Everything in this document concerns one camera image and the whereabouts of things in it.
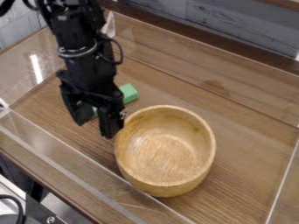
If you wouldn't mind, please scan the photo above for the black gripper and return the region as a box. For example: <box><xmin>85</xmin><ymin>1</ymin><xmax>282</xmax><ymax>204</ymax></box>
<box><xmin>56</xmin><ymin>47</ymin><xmax>125</xmax><ymax>139</ymax></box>

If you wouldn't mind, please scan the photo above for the green rectangular block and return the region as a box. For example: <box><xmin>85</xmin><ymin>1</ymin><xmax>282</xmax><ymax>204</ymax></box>
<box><xmin>84</xmin><ymin>82</ymin><xmax>139</xmax><ymax>119</ymax></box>

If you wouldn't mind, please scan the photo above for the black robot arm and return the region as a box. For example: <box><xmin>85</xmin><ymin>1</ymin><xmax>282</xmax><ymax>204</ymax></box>
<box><xmin>35</xmin><ymin>0</ymin><xmax>124</xmax><ymax>139</ymax></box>

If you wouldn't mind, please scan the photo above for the brown wooden bowl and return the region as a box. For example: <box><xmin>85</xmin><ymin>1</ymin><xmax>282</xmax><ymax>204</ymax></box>
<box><xmin>115</xmin><ymin>105</ymin><xmax>216</xmax><ymax>198</ymax></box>

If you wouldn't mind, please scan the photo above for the clear acrylic corner bracket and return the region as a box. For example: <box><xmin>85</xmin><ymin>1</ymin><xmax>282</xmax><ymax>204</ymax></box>
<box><xmin>101</xmin><ymin>11</ymin><xmax>116</xmax><ymax>38</ymax></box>

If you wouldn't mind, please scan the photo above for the grey metal frame bracket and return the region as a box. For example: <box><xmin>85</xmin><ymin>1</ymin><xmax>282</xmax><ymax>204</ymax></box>
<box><xmin>23</xmin><ymin>194</ymin><xmax>93</xmax><ymax>224</ymax></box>

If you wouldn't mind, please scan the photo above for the black cable lower left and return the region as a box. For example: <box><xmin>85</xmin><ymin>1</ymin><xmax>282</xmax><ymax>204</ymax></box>
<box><xmin>0</xmin><ymin>193</ymin><xmax>28</xmax><ymax>224</ymax></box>

